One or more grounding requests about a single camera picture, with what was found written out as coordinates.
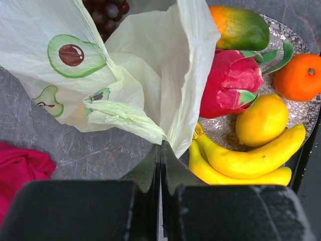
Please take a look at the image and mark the orange green mango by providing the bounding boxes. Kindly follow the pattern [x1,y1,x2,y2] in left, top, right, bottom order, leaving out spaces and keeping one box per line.
[209,6,270,51]

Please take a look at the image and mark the pale green plastic bag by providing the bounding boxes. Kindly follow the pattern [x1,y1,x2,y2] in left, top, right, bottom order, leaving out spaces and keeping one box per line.
[1,1,220,157]

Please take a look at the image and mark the red dragon fruit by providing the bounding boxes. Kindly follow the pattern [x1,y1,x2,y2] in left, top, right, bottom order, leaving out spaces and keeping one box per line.
[200,40,293,119]

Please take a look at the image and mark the orange tangerine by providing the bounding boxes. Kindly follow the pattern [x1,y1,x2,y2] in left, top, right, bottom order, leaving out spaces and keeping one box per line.
[273,53,320,102]

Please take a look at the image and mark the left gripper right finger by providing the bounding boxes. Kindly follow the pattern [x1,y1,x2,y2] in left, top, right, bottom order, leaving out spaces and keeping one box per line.
[160,141,206,240]

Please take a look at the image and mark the red cloth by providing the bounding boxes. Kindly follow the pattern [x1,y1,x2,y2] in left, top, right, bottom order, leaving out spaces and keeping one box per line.
[1,142,56,221]

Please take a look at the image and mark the yellow lemon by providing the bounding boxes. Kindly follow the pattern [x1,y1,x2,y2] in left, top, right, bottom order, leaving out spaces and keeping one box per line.
[236,94,289,147]

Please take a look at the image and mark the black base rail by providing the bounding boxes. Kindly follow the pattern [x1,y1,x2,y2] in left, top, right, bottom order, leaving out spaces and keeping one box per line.
[285,125,321,236]

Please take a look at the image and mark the red grape bunch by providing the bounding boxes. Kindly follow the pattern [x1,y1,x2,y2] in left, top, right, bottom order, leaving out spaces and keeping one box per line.
[82,0,130,42]

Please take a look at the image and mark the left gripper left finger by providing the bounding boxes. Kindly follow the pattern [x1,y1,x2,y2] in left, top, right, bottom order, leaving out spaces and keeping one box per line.
[121,145,161,240]

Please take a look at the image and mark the yellow banana bunch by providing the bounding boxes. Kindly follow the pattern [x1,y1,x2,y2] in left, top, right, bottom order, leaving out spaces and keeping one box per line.
[189,124,305,186]

